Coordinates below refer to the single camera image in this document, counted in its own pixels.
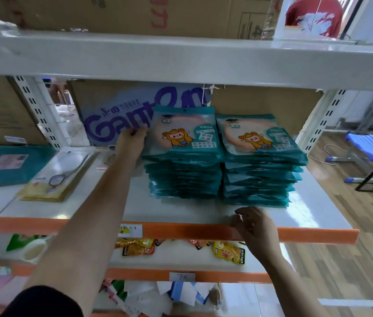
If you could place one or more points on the person's left hand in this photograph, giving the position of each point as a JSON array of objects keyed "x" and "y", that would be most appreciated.
[{"x": 130, "y": 145}]

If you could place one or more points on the person's right hand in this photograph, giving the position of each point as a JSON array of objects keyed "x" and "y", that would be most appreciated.
[{"x": 260, "y": 234}]

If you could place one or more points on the cream packaged hand mirror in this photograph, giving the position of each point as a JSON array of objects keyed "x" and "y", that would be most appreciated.
[{"x": 57, "y": 174}]

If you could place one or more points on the person's left forearm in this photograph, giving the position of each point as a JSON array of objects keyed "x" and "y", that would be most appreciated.
[{"x": 84, "y": 234}]

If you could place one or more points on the person's right forearm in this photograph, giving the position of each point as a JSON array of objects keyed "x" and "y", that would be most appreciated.
[{"x": 292, "y": 290}]

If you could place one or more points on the person's black shirt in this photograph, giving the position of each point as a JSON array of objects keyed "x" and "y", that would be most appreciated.
[{"x": 41, "y": 303}]

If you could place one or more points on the yellow snack sachet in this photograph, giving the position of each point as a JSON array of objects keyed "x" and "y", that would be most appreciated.
[
  {"x": 137, "y": 247},
  {"x": 227, "y": 252}
]

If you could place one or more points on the cardboard sheet blue lettering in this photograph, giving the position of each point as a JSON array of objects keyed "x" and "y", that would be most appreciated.
[{"x": 107, "y": 95}]

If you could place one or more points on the yellow white price label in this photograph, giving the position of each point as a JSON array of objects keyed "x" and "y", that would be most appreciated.
[{"x": 132, "y": 231}]

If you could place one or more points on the white paper price tag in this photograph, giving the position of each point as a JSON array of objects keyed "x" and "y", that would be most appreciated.
[{"x": 182, "y": 277}]

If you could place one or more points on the plain brown cardboard sheet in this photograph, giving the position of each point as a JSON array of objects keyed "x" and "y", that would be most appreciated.
[{"x": 272, "y": 105}]

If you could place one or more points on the brown cardboard box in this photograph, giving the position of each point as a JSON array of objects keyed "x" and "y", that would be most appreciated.
[{"x": 107, "y": 13}]

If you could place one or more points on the pile of white paper cards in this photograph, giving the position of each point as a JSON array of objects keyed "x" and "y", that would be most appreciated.
[{"x": 143, "y": 300}]

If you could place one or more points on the blue plastic stool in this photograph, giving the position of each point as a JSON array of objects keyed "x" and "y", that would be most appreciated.
[{"x": 368, "y": 143}]

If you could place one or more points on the beige paper cup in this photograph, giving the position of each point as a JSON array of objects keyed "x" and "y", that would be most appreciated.
[{"x": 34, "y": 251}]

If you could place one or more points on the white wall radiator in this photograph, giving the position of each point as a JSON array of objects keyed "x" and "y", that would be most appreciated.
[{"x": 358, "y": 105}]

